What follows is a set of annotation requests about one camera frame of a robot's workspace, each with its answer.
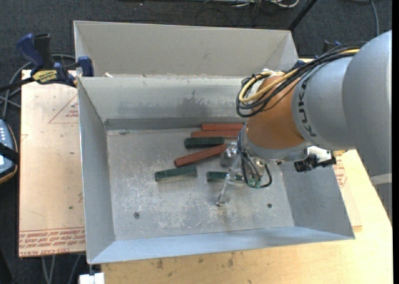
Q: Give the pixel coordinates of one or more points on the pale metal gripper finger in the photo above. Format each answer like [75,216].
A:
[227,190]
[220,198]

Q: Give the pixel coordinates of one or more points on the dark green flat block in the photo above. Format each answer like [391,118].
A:
[216,177]
[202,142]
[176,173]

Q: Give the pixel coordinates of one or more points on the red-brown flat block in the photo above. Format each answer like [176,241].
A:
[221,126]
[196,157]
[212,134]

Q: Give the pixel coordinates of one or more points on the grey metal bin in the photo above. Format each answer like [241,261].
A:
[174,214]

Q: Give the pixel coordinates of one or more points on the brown cardboard board red print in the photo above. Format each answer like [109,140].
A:
[50,164]

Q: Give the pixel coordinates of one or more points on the black cylinder on white bracket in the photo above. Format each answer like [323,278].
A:
[311,163]

